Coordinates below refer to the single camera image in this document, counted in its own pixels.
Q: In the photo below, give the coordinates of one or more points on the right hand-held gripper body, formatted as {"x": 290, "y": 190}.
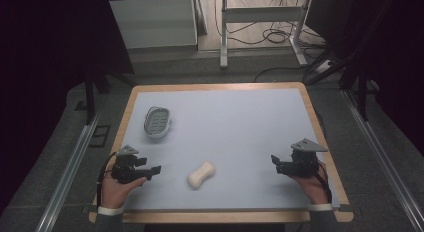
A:
{"x": 301, "y": 162}

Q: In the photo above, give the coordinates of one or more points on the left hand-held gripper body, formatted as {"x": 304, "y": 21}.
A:
{"x": 125, "y": 168}

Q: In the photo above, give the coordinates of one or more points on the grey oval soap dish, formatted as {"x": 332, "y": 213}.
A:
{"x": 157, "y": 121}

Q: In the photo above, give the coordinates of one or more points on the white soap bar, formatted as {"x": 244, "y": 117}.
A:
{"x": 201, "y": 174}

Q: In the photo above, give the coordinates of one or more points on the person's left hand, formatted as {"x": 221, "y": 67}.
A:
{"x": 116, "y": 190}

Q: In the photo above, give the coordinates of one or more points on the person's right hand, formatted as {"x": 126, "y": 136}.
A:
{"x": 311, "y": 187}

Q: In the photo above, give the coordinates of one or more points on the light grey table mat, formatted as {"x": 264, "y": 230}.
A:
{"x": 226, "y": 148}

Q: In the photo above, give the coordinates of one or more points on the wooden table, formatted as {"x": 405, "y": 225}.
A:
{"x": 220, "y": 217}

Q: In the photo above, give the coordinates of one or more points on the black stand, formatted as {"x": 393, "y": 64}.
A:
{"x": 89, "y": 95}
{"x": 361, "y": 92}

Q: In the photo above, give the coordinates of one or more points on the white power strip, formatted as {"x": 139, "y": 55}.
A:
{"x": 324, "y": 66}

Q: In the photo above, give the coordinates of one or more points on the white cabinet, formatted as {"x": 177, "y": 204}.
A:
{"x": 155, "y": 23}

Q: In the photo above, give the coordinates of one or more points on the aluminium rail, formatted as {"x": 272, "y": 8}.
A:
{"x": 68, "y": 177}
{"x": 383, "y": 162}

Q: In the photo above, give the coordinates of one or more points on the white metal desk frame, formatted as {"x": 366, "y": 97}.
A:
{"x": 263, "y": 15}

